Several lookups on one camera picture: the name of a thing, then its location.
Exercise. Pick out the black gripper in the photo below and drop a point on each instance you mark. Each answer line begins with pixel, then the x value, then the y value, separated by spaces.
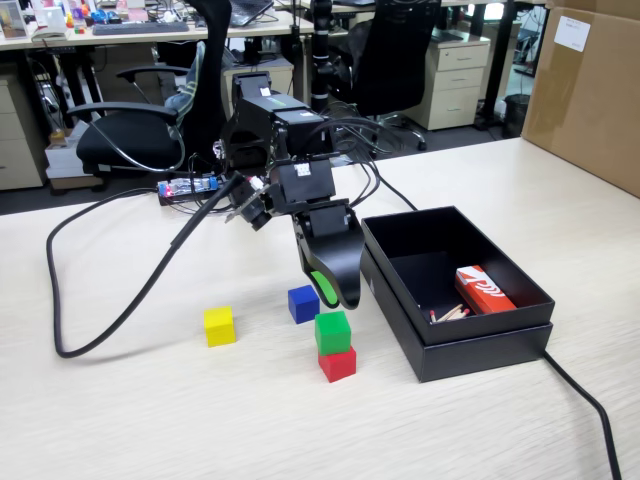
pixel 327 220

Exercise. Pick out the green wooden cube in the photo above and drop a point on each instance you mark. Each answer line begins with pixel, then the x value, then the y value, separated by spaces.
pixel 332 334

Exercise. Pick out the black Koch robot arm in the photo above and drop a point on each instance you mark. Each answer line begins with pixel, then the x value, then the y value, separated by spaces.
pixel 260 115

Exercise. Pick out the blue wooden cube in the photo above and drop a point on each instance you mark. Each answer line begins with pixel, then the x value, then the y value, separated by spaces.
pixel 303 305

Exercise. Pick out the red wooden cube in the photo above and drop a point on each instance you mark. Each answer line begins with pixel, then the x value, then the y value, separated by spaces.
pixel 338 365

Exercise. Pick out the yellow wooden cube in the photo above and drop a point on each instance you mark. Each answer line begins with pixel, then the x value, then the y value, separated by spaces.
pixel 219 326

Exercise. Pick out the red-tipped wooden match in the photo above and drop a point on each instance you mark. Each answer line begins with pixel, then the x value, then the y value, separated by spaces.
pixel 457 315
pixel 452 311
pixel 463 315

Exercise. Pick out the orange matchbox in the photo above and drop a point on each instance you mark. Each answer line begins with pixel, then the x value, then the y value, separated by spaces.
pixel 482 290

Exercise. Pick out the black box inner tray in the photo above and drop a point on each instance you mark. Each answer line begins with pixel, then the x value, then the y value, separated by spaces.
pixel 490 330

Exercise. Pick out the black box outer shell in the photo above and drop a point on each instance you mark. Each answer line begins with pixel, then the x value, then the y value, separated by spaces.
pixel 480 357

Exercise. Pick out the blue controller board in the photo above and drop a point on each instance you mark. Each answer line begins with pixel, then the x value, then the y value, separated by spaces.
pixel 187 186

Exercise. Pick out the thick black pole stand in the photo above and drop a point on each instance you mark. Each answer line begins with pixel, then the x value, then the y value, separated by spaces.
pixel 320 60

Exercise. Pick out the black mesh office chair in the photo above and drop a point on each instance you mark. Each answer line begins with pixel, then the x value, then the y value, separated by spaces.
pixel 390 65

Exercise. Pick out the thin black pole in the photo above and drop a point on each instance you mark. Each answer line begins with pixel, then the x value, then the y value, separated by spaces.
pixel 296 60

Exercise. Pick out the plaid jacket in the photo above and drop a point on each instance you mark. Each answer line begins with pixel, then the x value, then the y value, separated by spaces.
pixel 190 90

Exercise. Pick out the black trash bin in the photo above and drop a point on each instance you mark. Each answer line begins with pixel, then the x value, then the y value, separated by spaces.
pixel 516 117

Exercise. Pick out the black office chair with armrests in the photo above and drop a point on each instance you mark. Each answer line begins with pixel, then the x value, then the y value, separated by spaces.
pixel 125 142

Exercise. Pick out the black desk leg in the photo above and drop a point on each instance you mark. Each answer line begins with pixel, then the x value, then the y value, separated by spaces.
pixel 497 70

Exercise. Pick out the black laptop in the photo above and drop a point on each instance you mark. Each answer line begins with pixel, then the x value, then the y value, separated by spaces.
pixel 250 12

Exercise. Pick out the white paper stack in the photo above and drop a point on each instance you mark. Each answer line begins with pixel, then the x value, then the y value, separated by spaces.
pixel 62 157

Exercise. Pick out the large brown cardboard box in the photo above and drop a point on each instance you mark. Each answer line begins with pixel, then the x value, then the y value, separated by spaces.
pixel 585 110

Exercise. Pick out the long beige office desk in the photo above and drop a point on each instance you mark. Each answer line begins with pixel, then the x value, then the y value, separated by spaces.
pixel 150 36

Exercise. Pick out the black computer keyboard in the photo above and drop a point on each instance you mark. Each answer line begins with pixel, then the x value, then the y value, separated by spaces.
pixel 140 28

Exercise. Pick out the white shipping label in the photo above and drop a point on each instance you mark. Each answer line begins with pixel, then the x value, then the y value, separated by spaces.
pixel 572 32

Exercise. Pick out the black power strip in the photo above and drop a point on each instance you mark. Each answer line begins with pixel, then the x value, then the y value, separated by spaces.
pixel 59 50

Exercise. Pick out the white desk device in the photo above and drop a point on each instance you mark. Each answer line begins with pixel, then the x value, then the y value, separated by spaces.
pixel 50 22

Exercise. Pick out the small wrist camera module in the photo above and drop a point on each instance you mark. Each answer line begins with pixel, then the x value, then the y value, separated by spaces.
pixel 250 205

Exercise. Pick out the small picture frame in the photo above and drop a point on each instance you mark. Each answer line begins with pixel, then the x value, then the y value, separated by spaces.
pixel 12 22

